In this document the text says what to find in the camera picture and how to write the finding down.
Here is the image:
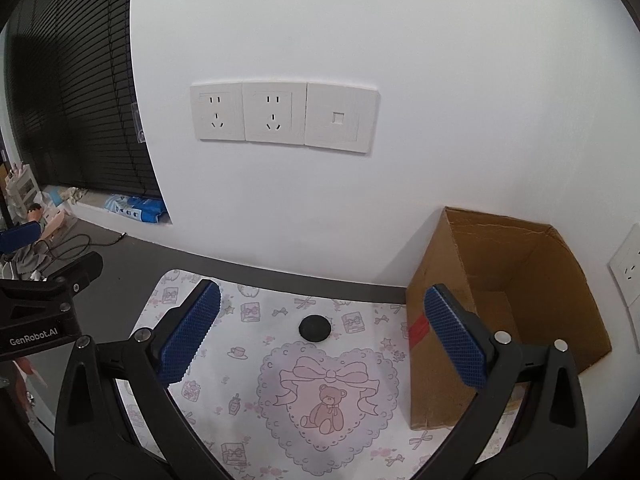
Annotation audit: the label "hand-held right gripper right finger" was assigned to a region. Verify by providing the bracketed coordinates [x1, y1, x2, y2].
[419, 283, 589, 480]

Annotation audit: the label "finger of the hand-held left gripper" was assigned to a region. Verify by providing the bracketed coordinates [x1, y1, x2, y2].
[0, 221, 43, 257]
[0, 251, 105, 312]

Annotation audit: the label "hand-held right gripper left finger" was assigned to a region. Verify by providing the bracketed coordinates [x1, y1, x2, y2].
[53, 279, 232, 480]

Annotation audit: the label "brown cardboard box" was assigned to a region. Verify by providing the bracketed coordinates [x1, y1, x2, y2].
[405, 205, 612, 431]

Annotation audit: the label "plain black round disc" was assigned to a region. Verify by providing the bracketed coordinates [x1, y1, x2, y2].
[298, 314, 333, 343]

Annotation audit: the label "grey cloth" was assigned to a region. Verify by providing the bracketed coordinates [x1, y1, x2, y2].
[12, 247, 51, 281]

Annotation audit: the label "pink storage box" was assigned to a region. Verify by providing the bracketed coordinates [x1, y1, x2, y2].
[41, 205, 71, 241]

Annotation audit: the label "white drawer organizer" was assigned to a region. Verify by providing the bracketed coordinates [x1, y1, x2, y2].
[5, 162, 42, 221]

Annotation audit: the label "white printed table mat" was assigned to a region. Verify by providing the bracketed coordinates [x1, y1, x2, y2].
[112, 268, 526, 480]

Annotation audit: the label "blue and white packet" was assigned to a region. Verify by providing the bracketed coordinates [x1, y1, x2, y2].
[106, 193, 169, 225]

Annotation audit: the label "black window blinds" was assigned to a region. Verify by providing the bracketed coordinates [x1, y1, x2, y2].
[4, 0, 167, 200]

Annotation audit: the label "black cable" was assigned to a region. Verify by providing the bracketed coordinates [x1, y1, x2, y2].
[35, 230, 127, 263]

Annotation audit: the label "clear blind wand handle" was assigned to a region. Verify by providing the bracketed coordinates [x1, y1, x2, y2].
[131, 102, 147, 145]

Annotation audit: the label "white wall power socket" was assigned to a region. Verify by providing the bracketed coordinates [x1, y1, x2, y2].
[190, 81, 245, 142]
[242, 81, 308, 145]

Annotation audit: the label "white wall data socket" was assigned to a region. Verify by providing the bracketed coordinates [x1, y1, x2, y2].
[304, 82, 380, 156]

